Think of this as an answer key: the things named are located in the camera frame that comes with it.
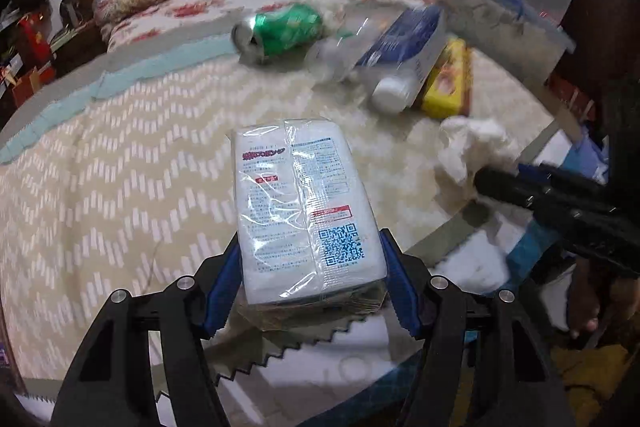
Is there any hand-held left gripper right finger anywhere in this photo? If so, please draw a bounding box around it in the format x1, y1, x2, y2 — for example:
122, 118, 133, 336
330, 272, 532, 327
377, 227, 571, 427

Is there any blue labelled white bottle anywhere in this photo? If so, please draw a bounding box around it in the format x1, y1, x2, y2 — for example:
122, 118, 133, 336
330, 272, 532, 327
350, 4, 448, 115

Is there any red printed bag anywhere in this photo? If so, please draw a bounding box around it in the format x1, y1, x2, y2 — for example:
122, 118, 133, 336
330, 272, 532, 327
547, 72, 596, 122

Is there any white tissue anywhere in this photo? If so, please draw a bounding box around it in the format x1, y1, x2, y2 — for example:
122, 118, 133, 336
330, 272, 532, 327
435, 117, 521, 185

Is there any beige zigzag blanket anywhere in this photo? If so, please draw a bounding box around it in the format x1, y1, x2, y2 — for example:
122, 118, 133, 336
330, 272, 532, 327
0, 22, 556, 427

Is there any clear plastic bottle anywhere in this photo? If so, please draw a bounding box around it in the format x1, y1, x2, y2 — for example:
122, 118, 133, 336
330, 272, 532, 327
305, 14, 396, 84

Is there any green drink can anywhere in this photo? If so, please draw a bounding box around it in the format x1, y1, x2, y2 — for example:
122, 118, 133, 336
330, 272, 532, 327
231, 3, 326, 65

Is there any floral bed sheet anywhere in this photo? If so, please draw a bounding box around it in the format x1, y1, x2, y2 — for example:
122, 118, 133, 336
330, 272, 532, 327
107, 0, 431, 52

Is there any yellow cloth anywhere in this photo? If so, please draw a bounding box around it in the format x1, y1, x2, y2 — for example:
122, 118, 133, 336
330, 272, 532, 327
550, 342, 631, 423

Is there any purple cloth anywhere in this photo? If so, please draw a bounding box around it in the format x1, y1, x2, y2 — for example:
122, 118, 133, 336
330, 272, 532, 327
540, 127, 608, 182

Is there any wide clear storage box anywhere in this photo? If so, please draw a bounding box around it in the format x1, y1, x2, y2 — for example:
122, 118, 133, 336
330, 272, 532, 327
427, 0, 576, 92

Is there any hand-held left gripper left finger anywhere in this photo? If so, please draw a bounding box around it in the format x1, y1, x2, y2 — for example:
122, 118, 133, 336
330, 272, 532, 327
50, 234, 243, 427

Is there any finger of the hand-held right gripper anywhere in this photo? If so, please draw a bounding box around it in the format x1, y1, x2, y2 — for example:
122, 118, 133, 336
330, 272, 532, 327
474, 167, 567, 221
517, 163, 576, 195

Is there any white sponge packet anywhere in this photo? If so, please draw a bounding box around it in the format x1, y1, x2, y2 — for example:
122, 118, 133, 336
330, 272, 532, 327
231, 119, 388, 308

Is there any yellow snack packet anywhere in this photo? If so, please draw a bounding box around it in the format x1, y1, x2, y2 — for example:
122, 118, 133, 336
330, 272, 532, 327
420, 37, 473, 118

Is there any person's right hand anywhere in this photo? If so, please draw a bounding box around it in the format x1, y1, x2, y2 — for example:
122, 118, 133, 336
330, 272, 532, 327
567, 257, 632, 340

